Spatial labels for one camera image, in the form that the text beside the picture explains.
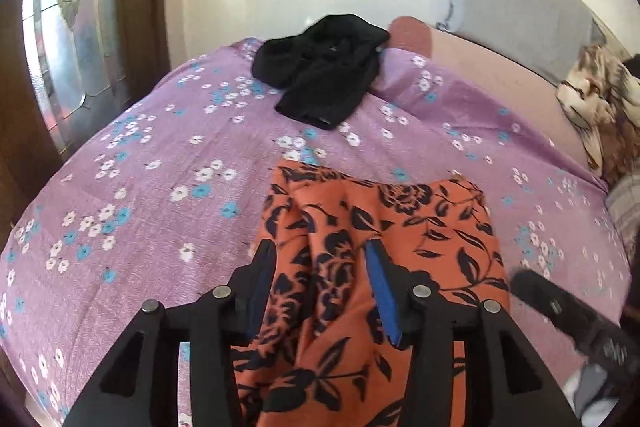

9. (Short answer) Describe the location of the orange black floral shirt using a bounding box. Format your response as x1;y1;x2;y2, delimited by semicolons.
231;159;512;427

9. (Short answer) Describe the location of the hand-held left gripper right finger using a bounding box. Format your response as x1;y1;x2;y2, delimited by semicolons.
364;240;583;427

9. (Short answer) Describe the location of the grey pillow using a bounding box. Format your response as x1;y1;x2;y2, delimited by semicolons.
434;0;608;85

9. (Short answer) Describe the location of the beige brown floral blanket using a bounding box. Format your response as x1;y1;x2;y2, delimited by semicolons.
556;44;640;184

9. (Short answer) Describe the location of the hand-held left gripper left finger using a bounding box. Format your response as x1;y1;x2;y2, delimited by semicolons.
62;239;279;427

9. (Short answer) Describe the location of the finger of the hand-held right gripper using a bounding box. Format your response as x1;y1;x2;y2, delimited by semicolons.
509;269;640;380

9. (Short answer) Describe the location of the purple floral bedsheet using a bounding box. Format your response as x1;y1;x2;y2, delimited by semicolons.
0;36;632;427

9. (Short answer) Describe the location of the pink mattress cover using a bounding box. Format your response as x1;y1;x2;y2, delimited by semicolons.
387;17;610;188

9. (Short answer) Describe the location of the black garment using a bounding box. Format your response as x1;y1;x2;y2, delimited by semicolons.
251;13;391;131

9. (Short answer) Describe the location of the brown door with patterned glass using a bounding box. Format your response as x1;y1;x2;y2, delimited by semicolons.
0;0;173;228

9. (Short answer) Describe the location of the striped cushion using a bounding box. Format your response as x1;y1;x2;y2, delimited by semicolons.
604;177;640;260

